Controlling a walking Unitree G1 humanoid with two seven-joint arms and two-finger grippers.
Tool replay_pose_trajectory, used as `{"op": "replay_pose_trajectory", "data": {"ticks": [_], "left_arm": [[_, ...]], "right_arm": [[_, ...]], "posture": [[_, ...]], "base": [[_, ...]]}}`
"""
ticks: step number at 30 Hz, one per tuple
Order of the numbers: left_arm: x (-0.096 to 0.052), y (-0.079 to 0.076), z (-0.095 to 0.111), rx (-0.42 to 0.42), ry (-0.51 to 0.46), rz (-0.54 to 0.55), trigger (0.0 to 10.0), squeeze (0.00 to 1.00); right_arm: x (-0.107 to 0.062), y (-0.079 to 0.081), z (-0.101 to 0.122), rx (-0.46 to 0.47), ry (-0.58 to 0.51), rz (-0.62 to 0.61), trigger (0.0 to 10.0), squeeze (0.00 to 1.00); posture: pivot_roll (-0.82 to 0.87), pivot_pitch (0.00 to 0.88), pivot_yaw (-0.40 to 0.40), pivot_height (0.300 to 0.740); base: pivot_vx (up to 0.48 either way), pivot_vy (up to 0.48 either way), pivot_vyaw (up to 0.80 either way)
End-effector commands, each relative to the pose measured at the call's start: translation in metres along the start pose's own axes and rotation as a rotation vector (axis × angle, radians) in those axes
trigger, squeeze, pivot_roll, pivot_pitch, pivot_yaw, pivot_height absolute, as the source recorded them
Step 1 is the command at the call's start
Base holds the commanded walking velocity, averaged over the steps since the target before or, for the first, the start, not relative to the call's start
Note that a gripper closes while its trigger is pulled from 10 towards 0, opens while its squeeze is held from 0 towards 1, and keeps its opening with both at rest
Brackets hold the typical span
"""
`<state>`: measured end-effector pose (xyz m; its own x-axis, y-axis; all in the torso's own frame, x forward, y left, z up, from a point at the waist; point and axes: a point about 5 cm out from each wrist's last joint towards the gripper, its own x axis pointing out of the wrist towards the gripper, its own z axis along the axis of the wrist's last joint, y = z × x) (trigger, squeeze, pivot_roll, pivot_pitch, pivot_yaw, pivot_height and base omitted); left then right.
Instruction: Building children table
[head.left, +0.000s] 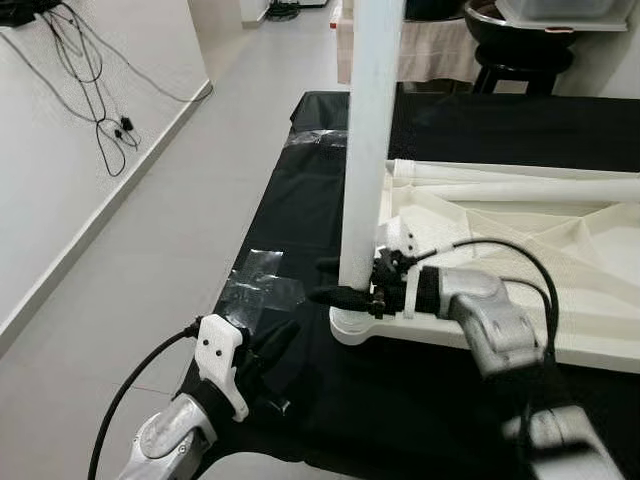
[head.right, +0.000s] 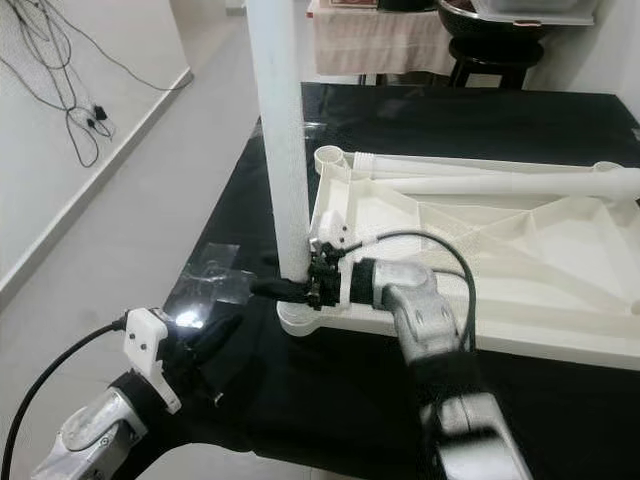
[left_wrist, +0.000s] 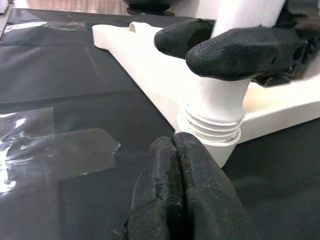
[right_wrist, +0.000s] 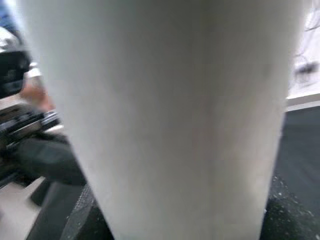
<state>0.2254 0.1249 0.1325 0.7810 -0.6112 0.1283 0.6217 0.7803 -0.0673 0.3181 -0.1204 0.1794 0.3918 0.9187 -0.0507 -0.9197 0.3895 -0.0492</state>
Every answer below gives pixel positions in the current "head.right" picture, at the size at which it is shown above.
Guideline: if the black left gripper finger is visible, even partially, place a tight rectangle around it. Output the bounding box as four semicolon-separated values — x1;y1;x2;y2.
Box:
206;315;243;363
187;318;217;367

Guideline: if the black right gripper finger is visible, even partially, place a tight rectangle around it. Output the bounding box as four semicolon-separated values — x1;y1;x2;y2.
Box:
249;279;311;301

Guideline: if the clear tape patch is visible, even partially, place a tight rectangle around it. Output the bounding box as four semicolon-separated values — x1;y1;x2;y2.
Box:
165;243;256;331

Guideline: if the black table cloth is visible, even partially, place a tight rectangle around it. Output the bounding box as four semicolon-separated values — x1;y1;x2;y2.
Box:
150;85;640;480

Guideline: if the beige table cover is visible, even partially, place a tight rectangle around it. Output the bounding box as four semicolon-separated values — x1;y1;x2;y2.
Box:
308;5;461;77

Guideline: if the black metal bowl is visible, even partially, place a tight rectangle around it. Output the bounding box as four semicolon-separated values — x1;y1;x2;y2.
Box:
438;0;553;43

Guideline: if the clear plastic storage box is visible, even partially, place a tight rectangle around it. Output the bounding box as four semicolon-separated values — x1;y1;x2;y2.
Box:
470;0;601;26

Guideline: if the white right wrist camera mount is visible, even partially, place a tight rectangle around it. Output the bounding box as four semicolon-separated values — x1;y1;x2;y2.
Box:
310;215;361;306

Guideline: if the black looping power cable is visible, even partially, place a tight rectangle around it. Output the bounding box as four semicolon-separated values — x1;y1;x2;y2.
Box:
0;0;113;171

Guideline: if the thin black wall cable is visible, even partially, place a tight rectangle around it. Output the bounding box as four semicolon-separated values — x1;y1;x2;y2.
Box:
50;0;193;96

